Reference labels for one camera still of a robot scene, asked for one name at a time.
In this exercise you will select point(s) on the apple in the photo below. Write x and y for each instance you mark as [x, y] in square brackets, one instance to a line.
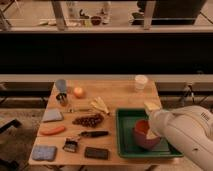
[78, 92]

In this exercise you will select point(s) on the white cup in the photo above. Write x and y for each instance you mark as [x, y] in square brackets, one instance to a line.
[140, 82]

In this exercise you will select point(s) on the green plastic tray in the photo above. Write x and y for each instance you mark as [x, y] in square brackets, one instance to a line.
[126, 145]

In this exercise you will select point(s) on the blue cup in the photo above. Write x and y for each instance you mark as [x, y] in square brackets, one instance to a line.
[61, 85]

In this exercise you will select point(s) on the metal cup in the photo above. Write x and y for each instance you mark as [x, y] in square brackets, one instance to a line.
[62, 99]

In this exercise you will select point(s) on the yellow bananas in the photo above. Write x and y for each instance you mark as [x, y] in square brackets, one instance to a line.
[99, 104]

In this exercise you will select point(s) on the bunch of dark grapes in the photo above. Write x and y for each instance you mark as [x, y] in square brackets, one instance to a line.
[89, 121]

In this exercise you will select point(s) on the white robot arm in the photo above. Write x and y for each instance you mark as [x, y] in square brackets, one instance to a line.
[189, 129]

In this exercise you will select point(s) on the dark bowl in background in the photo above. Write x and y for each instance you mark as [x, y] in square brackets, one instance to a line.
[96, 20]

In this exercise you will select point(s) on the red bowl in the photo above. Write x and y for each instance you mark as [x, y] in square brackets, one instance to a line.
[142, 127]

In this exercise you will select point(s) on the orange carrot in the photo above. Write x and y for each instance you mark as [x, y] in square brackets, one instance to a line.
[53, 131]

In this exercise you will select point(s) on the grey blue sponge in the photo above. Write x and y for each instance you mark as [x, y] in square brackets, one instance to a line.
[52, 115]

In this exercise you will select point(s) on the black binder clip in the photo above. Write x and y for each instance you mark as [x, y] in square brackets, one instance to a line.
[71, 145]

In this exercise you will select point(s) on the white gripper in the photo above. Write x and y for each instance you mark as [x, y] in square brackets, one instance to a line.
[157, 120]

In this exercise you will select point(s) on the metal fork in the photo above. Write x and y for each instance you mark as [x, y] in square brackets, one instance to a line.
[72, 110]

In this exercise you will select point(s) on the dark purple bowl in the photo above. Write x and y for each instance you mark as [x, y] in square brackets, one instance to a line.
[143, 141]

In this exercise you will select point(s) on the black rectangular block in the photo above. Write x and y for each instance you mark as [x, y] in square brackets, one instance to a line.
[96, 153]

